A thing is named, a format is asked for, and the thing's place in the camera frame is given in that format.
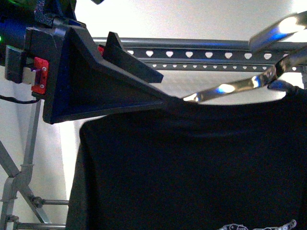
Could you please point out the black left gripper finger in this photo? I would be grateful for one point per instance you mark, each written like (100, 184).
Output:
(115, 53)

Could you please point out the black gripper red parts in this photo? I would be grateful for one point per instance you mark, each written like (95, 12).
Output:
(72, 77)

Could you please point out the black printed t-shirt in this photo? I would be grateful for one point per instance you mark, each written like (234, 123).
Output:
(194, 167)

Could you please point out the grey metal drying rack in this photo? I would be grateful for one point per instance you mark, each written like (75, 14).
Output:
(25, 210)

